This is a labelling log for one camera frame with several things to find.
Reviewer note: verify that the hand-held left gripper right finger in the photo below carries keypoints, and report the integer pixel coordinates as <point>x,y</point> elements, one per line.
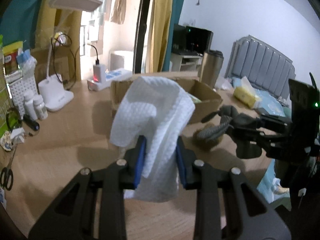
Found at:
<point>181,166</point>

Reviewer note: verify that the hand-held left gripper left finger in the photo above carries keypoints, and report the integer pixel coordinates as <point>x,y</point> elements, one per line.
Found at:
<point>140,161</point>

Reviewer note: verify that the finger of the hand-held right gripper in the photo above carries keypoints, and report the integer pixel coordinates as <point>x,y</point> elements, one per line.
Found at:
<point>265,123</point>
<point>247,150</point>

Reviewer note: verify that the pair of grey socks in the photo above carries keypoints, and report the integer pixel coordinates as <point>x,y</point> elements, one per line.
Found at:
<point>212,132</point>

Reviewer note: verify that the cardboard box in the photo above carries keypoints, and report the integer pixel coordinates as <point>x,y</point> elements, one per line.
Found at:
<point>207,105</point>

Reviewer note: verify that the white waffle towel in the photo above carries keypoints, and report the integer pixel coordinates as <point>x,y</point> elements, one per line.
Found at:
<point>150,100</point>

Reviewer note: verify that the blue printed bedding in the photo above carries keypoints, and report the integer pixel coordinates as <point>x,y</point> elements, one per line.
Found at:
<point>271,102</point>

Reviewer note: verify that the yellow tissue box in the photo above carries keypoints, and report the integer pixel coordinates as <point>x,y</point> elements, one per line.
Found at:
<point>243,95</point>

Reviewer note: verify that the clear plastic bag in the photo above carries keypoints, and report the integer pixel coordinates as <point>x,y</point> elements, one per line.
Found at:
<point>223,83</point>

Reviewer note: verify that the grey padded headboard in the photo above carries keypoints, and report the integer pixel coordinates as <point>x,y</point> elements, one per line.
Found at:
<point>260,65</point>

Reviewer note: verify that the stainless steel tumbler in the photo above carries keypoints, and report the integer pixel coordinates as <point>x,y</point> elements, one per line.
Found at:
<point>210,70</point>

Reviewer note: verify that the white power strip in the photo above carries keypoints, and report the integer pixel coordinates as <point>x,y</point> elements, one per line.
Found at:
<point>117,75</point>

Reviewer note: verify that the white charger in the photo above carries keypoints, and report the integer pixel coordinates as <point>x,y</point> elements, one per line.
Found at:
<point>99,73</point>

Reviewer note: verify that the white computer desk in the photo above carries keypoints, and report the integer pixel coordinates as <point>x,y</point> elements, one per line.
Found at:
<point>187,62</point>

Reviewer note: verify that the white desk lamp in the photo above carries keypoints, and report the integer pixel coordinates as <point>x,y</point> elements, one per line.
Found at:
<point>55,95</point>

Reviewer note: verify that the white pill bottle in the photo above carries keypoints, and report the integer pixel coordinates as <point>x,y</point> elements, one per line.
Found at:
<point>30,105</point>
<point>40,107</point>

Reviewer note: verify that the black flashlight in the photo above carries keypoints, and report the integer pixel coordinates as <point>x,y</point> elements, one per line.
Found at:
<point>31,123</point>

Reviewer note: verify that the black computer monitor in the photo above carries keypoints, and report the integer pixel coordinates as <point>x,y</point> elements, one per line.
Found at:
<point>179,38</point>

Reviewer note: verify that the brown cardboard panel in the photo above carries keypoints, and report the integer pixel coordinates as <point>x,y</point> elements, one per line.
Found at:
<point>62,66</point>

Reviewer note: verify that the yellow curtain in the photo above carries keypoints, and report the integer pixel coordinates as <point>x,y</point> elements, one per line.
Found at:
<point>162,30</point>
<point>47,23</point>

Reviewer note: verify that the small patterned pouch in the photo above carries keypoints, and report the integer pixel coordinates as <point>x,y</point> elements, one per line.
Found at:
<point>7,141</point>

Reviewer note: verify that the black scissors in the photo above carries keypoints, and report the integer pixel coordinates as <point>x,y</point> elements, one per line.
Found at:
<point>6,177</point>

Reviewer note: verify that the white perforated basket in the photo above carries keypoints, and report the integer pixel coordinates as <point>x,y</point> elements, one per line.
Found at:
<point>20,87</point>

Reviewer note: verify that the teal curtain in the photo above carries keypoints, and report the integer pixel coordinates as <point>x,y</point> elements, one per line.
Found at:
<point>20,12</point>
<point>178,5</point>

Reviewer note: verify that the green food package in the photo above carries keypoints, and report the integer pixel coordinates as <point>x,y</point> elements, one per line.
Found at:
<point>3,92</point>

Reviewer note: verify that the small blue packet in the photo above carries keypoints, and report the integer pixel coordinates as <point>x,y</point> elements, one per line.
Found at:
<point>23,56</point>

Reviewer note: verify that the hanging beige shirt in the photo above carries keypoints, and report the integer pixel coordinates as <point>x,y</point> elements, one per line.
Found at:
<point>120,2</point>

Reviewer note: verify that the hanging blue shirt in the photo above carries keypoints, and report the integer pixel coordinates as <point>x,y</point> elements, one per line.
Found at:
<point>101,5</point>

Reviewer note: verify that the labelled jar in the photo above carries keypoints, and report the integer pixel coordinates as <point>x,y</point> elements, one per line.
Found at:
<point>11,60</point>

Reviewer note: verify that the dark door frame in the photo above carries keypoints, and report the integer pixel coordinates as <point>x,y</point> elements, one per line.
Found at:
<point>142,30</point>

